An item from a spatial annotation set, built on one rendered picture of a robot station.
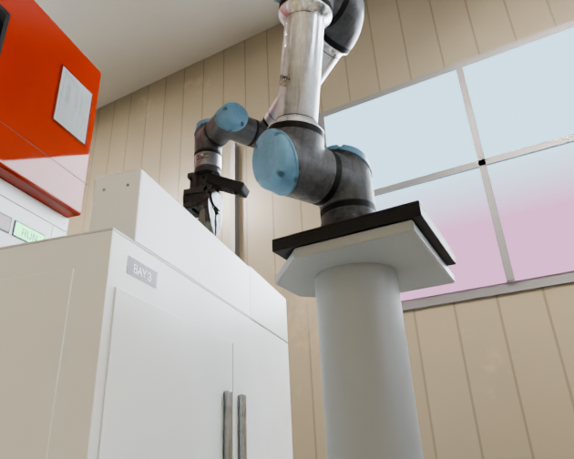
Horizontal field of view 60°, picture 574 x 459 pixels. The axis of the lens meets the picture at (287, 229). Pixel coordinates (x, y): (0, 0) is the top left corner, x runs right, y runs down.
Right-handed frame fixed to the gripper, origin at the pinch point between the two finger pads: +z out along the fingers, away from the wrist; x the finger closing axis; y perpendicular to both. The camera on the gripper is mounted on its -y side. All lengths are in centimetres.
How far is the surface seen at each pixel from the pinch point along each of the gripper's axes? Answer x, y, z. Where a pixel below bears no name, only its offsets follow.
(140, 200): 39.4, -4.2, 9.6
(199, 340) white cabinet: 15.7, -4.4, 29.0
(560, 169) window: -131, -123, -69
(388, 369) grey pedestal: 19, -41, 38
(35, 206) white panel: -1, 58, -21
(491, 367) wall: -144, -74, 18
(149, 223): 36.0, -4.1, 12.4
